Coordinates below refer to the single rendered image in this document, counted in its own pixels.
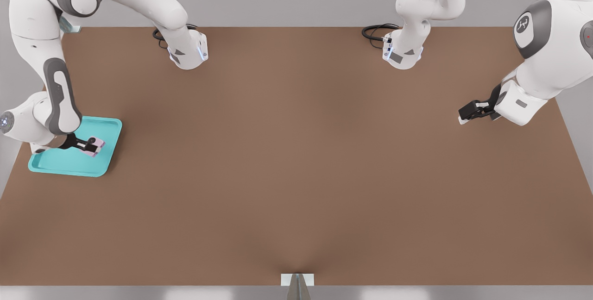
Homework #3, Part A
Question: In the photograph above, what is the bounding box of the black cable loop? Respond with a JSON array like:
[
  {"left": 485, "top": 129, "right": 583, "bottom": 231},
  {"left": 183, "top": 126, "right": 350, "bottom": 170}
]
[
  {"left": 152, "top": 24, "right": 199, "bottom": 50},
  {"left": 361, "top": 23, "right": 402, "bottom": 50}
]

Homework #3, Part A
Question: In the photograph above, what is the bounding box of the pale lilac phone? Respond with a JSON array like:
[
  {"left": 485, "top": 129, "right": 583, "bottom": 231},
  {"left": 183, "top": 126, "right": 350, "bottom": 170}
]
[{"left": 85, "top": 136, "right": 106, "bottom": 158}]

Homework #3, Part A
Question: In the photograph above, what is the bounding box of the pale blue-green tray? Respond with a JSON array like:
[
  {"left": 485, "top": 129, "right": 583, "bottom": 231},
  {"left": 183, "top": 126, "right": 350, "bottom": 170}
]
[{"left": 28, "top": 116, "right": 123, "bottom": 178}]

